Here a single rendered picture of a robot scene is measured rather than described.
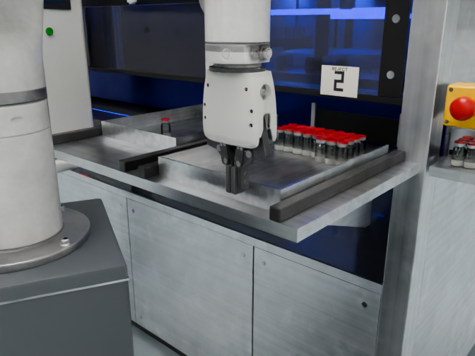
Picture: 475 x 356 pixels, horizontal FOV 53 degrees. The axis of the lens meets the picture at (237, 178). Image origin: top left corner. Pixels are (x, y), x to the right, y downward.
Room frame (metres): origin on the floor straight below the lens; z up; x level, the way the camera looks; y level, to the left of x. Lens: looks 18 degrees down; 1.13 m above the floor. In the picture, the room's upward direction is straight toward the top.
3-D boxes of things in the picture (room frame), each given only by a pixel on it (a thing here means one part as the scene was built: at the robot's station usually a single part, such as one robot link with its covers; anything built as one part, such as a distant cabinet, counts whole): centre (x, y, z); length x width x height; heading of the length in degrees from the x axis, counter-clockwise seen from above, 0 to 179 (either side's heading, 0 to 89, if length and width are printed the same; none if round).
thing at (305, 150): (0.91, -0.15, 0.90); 0.18 x 0.02 x 0.05; 49
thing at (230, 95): (0.64, 0.00, 1.03); 0.10 x 0.07 x 0.11; 49
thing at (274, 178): (0.83, -0.07, 0.90); 0.34 x 0.26 x 0.04; 139
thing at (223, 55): (0.64, 0.00, 1.09); 0.09 x 0.08 x 0.03; 49
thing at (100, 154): (0.97, 0.03, 0.87); 0.70 x 0.48 x 0.02; 49
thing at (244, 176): (0.63, -0.01, 0.94); 0.03 x 0.03 x 0.07; 49
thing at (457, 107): (0.80, -0.38, 0.99); 0.04 x 0.04 x 0.04; 49
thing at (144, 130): (1.14, 0.11, 0.90); 0.34 x 0.26 x 0.04; 139
